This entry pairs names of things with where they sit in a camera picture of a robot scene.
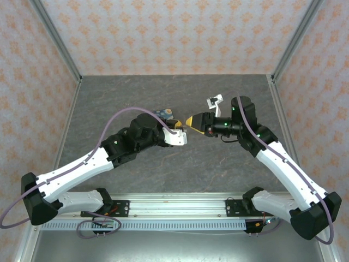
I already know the aluminium frame post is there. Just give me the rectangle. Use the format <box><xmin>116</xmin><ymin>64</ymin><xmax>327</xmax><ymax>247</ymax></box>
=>
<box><xmin>272</xmin><ymin>0</ymin><xmax>326</xmax><ymax>82</ymax></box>
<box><xmin>28</xmin><ymin>0</ymin><xmax>83</xmax><ymax>84</ymax></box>

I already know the blue starry night tin box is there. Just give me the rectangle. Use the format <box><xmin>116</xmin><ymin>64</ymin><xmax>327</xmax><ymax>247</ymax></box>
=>
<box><xmin>152</xmin><ymin>108</ymin><xmax>176</xmax><ymax>121</ymax></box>

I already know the white slotted cable duct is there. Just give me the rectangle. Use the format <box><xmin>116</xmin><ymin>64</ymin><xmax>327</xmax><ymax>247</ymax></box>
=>
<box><xmin>40</xmin><ymin>219</ymin><xmax>248</xmax><ymax>232</ymax></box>

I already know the grey metal panel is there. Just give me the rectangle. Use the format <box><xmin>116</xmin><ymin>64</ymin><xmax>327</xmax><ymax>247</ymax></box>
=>
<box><xmin>29</xmin><ymin>230</ymin><xmax>328</xmax><ymax>262</ymax></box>

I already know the aluminium table side rail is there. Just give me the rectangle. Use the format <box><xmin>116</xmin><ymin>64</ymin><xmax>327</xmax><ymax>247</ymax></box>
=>
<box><xmin>268</xmin><ymin>76</ymin><xmax>339</xmax><ymax>262</ymax></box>
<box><xmin>13</xmin><ymin>79</ymin><xmax>82</xmax><ymax>262</ymax></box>

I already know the small circuit board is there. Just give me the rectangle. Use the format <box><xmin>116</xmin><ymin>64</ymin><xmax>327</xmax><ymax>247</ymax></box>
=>
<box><xmin>255</xmin><ymin>218</ymin><xmax>276</xmax><ymax>229</ymax></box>
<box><xmin>92</xmin><ymin>220</ymin><xmax>114</xmax><ymax>229</ymax></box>

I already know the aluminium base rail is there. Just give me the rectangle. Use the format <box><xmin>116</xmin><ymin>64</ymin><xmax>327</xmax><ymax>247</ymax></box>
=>
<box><xmin>57</xmin><ymin>193</ymin><xmax>294</xmax><ymax>219</ymax></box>

